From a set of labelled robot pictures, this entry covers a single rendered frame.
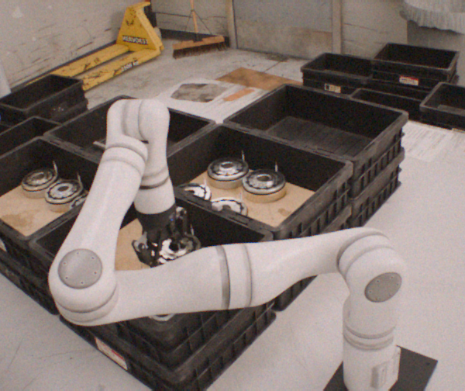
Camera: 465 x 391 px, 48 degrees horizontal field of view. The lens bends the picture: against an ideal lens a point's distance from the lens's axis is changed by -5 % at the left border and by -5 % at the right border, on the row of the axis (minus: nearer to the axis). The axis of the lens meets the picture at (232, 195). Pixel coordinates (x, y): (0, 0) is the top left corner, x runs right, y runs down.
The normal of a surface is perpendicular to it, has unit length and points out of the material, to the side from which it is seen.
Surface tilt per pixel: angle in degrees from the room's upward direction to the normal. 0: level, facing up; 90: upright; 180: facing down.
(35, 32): 90
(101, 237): 28
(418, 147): 0
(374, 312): 93
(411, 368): 3
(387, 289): 92
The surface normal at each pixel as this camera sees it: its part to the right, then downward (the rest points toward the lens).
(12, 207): -0.09, -0.83
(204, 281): -0.26, -0.11
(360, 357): -0.48, 0.56
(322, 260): 0.51, 0.46
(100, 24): 0.80, 0.27
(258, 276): 0.23, -0.11
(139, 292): -0.18, -0.45
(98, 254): 0.29, -0.61
